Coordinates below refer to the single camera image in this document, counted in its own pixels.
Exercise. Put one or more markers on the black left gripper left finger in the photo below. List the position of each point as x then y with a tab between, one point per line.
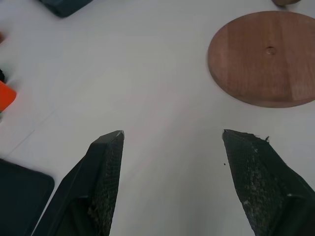
83	186

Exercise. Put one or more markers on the small wooden piece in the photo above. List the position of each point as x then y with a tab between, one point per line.
285	2

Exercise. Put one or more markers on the round wooden disc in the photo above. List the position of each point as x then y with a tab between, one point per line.
263	59

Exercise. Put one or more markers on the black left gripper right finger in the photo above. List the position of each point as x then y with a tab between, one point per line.
265	182

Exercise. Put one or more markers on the dark teal tray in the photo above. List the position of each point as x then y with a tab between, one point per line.
19	199

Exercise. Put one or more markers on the orange block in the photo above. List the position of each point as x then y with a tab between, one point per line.
6	96

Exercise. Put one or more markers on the dark teal box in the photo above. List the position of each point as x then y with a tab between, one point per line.
64	6

